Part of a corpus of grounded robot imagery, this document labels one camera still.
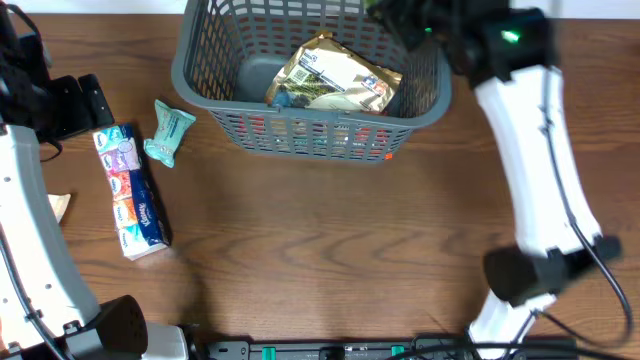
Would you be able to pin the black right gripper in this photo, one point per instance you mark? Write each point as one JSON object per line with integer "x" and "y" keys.
{"x": 392, "y": 12}

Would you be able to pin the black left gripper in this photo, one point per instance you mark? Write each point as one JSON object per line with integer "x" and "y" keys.
{"x": 74, "y": 92}

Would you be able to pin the teal snack packet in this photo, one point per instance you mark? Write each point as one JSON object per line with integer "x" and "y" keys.
{"x": 172, "y": 127}

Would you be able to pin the Kleenex tissue multipack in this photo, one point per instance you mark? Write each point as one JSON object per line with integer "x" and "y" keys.
{"x": 139, "y": 226}

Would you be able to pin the grey plastic slotted basket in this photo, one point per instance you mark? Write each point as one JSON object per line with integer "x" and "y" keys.
{"x": 230, "y": 51}

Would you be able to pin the gold foil food pouch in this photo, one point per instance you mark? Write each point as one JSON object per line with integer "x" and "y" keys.
{"x": 324, "y": 75}

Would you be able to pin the orange spaghetti packet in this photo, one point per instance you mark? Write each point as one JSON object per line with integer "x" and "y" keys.
{"x": 315, "y": 138}

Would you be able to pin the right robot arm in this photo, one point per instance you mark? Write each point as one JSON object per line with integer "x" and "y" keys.
{"x": 509, "y": 58}

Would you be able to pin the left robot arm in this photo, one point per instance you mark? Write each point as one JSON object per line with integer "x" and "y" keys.
{"x": 47, "y": 310}

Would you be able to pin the crumpled beige paper bag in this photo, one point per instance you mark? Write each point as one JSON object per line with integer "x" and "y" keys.
{"x": 59, "y": 205}

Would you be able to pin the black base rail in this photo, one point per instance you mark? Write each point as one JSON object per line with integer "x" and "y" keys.
{"x": 243, "y": 348}

